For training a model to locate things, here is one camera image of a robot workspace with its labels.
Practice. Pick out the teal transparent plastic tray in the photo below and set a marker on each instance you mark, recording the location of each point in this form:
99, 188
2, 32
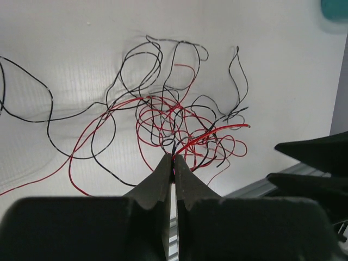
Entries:
333, 16

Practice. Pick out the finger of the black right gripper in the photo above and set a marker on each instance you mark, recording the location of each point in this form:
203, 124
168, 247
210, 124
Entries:
327, 154
329, 192

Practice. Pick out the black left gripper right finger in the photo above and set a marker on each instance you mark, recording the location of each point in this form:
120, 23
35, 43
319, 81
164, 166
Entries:
212, 227

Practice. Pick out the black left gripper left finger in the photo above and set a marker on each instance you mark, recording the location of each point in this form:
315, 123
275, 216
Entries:
134, 226

